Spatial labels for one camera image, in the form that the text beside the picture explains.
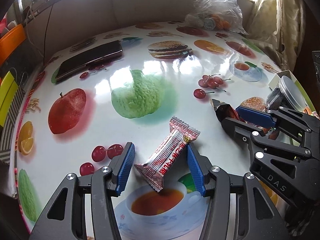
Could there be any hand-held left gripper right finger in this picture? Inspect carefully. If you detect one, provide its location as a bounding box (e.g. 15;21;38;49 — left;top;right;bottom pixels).
186;144;285;240

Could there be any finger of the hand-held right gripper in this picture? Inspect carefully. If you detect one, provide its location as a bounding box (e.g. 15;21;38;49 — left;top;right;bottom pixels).
236;106;320;153
221;116;316;207

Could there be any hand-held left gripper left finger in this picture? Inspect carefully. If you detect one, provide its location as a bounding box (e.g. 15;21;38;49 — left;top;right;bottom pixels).
29;142;136;240

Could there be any dark red snack packet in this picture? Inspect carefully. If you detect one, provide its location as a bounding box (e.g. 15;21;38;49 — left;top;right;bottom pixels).
210;98;278;140

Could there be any white red-print candy packet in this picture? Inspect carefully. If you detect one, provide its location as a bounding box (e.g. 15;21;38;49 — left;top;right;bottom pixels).
134;116;201;193

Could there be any green and white box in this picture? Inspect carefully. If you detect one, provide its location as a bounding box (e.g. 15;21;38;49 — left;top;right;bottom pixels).
269;71;317;120

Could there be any clear jar with white lid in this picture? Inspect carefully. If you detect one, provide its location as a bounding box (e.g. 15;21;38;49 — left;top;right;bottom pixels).
265;76;309;110

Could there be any cream patterned curtain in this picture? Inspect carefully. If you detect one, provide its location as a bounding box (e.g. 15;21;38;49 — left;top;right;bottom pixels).
246;0;305;70

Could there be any black smartphone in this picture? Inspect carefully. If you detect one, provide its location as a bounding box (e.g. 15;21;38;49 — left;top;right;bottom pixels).
54;40;123;83

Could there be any clear plastic bag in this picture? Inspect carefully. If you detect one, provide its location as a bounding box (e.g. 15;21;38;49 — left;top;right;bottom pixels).
185;0;249;34

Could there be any yellow-green box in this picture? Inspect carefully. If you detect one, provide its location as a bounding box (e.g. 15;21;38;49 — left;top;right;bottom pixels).
0;71;19;127

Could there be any orange box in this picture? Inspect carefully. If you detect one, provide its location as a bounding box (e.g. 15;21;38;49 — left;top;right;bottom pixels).
0;24;27;65

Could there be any black cable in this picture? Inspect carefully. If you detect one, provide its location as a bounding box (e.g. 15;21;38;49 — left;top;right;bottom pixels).
43;2;54;65

